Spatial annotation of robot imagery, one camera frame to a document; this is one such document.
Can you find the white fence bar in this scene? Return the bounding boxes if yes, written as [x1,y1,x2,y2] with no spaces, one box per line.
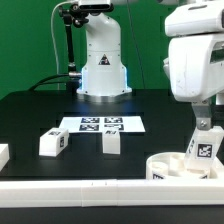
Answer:
[0,179,224,208]
[0,144,9,171]

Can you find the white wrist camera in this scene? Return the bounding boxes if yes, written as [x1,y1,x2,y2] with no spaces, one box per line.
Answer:
[165,1,224,37]

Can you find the white front fence bar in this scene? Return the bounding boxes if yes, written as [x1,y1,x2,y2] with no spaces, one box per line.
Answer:
[0,179,224,208]

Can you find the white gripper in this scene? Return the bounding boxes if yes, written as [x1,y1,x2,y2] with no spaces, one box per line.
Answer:
[166,33,224,131]

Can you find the white marker sheet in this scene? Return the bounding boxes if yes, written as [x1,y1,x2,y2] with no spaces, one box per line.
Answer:
[59,116,145,133]

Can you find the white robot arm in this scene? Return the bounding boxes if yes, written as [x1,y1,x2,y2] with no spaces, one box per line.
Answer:
[72,0,224,130]

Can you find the white camera on mount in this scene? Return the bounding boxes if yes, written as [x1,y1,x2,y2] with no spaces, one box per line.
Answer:
[78,0,113,12]

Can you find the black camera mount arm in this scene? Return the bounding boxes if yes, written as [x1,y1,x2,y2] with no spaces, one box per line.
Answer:
[59,5,88,94]

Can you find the white round stool seat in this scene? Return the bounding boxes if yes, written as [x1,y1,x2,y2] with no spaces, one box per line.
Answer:
[146,152,224,180]

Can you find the black cables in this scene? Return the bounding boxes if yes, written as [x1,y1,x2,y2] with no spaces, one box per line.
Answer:
[27,73,82,92]

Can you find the white cable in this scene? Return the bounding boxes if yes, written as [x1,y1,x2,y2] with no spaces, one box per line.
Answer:
[50,0,80,91]

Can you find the white left fence bar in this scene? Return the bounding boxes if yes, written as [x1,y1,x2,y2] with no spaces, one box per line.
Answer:
[0,144,9,171]

